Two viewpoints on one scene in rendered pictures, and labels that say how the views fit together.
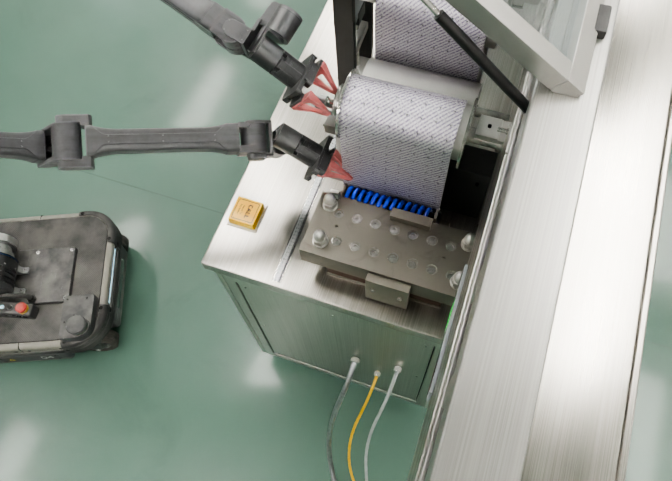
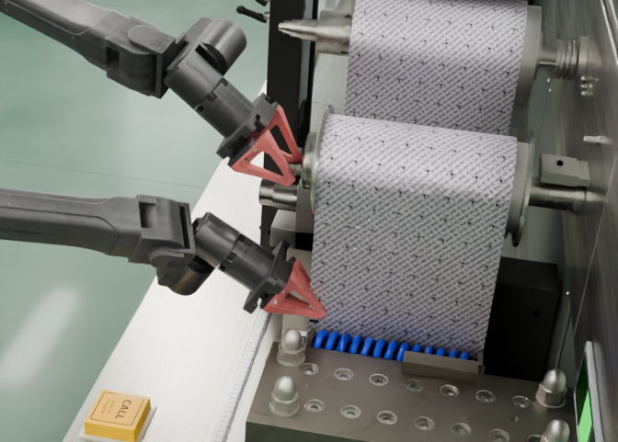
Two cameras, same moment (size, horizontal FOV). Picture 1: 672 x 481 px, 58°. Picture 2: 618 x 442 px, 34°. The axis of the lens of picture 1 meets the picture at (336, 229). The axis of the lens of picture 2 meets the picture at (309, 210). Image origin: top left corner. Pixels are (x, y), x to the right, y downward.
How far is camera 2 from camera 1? 61 cm
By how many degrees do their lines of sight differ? 35
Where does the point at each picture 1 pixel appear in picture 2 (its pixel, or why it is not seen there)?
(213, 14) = (112, 21)
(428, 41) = (429, 92)
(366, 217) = (360, 371)
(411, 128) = (440, 167)
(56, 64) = not seen: outside the picture
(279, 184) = (174, 376)
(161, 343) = not seen: outside the picture
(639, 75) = not seen: outside the picture
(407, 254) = (449, 417)
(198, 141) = (70, 212)
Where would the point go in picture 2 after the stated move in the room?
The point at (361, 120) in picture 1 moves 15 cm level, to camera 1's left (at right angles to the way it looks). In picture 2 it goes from (357, 164) to (236, 173)
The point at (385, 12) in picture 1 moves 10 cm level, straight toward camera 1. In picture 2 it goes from (365, 48) to (377, 75)
